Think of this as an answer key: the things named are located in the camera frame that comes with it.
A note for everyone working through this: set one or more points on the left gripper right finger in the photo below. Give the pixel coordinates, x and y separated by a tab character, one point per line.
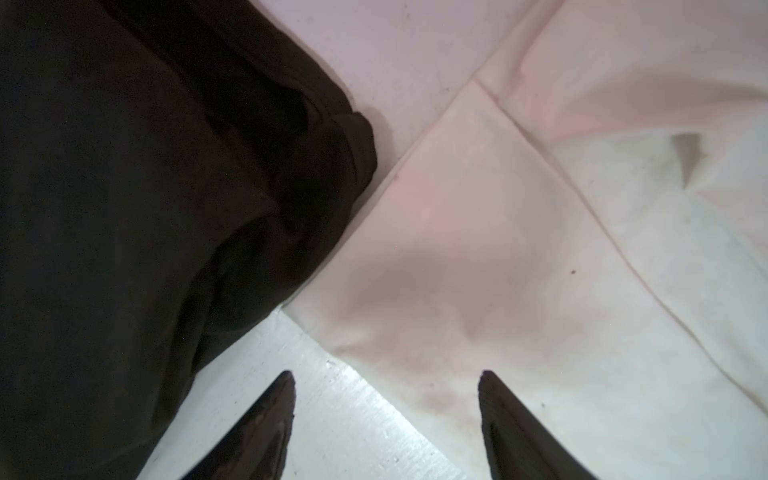
518	446

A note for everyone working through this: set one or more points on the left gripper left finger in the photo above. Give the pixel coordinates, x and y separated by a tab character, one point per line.
255	448

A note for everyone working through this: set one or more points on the white t shirt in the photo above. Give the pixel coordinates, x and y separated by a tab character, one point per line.
588	220

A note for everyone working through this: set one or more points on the folded black t shirt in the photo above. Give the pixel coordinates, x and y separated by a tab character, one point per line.
171	172

